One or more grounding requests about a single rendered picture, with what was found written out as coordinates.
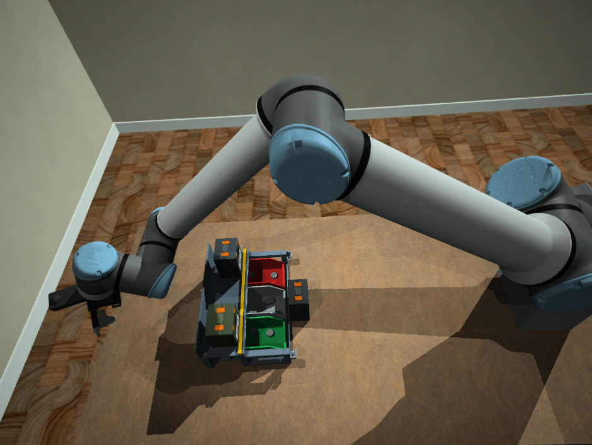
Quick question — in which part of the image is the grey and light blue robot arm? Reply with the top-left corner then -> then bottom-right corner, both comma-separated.
48,74 -> 592,312

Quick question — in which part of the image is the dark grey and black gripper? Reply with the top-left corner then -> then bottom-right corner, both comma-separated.
86,291 -> 121,337

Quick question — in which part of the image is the green open bin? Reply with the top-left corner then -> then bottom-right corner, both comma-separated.
245,316 -> 287,350

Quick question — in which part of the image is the olive green case with orange latches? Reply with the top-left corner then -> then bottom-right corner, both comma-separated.
205,303 -> 240,348

